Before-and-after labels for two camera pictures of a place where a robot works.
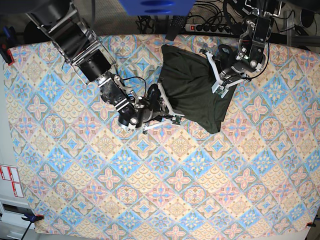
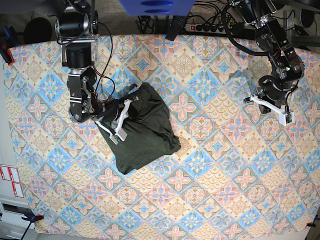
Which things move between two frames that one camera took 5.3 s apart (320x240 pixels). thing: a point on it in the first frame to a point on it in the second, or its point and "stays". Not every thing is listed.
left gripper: (156, 109) to (106, 111)
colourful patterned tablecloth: (82, 171) stays
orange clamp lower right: (310, 224) stays
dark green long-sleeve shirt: (187, 79) to (147, 131)
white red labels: (10, 173) stays
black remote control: (176, 26) stays
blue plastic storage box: (157, 7) stays
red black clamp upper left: (8, 40) stays
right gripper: (229, 63) to (272, 92)
